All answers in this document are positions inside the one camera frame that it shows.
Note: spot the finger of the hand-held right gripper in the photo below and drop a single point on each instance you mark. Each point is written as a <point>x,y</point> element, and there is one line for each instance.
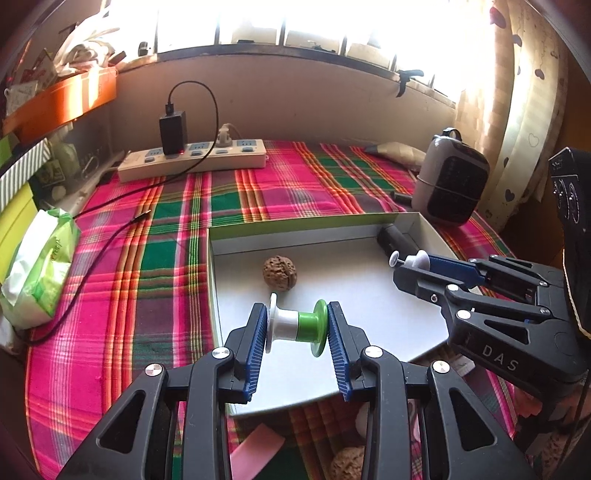
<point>455,267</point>
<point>425,286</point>

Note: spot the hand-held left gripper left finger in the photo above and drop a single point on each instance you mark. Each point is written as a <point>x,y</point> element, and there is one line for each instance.
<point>257,350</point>

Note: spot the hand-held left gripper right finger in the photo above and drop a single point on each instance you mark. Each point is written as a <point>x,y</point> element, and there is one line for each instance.
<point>337,355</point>

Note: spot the small white bobbin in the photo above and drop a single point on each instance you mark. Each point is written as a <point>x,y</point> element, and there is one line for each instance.
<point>418,262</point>

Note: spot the green and white spool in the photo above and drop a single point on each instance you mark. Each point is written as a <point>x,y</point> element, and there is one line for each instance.
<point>295,325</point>

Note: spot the white cardboard box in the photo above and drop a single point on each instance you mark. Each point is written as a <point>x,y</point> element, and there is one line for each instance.
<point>351,300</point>

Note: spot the pink plastic piece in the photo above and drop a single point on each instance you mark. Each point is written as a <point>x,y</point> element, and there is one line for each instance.
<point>256,450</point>

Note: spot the brown walnut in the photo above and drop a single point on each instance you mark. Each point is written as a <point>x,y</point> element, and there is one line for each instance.
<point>348,464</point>
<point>279,273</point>

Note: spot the black device with clear cap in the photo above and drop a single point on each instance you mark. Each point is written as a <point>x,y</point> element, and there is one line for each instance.
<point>392,240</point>

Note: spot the white round object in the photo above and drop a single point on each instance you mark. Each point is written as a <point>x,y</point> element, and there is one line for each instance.
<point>361,420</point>

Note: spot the grey space heater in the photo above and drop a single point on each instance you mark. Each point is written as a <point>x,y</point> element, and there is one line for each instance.
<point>452,184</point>

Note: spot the small black object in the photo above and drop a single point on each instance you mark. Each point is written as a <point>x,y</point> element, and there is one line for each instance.
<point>402,197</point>

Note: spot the plaid blanket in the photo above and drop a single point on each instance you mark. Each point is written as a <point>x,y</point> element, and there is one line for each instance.
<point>138,258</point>

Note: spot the cream heart print curtain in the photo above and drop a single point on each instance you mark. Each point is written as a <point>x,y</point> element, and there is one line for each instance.
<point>531,115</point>

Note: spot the white power strip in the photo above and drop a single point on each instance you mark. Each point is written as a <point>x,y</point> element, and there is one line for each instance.
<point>231,159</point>

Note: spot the white plug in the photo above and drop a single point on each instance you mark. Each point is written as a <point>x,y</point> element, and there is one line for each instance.
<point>224,136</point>

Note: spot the green tissue pack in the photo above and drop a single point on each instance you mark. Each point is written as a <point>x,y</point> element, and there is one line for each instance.
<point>37,272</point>

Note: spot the clear plastic organizer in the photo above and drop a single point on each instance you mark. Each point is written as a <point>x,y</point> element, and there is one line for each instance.
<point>87,147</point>

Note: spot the yellow-green box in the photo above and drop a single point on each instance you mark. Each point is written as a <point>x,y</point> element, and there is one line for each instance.
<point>14,230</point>

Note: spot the green striped box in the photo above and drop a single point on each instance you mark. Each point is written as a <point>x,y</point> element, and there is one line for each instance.
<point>23,173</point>

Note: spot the orange box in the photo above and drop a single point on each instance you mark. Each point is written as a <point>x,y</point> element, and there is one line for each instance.
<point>60,99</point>

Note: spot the green box lid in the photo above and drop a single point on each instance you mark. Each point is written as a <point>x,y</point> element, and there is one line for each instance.
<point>3,152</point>

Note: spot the white plastic bag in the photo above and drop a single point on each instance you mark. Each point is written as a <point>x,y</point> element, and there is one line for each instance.
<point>92,41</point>

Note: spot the window with black frame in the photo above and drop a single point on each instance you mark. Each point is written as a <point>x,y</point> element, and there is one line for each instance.
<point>323,23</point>

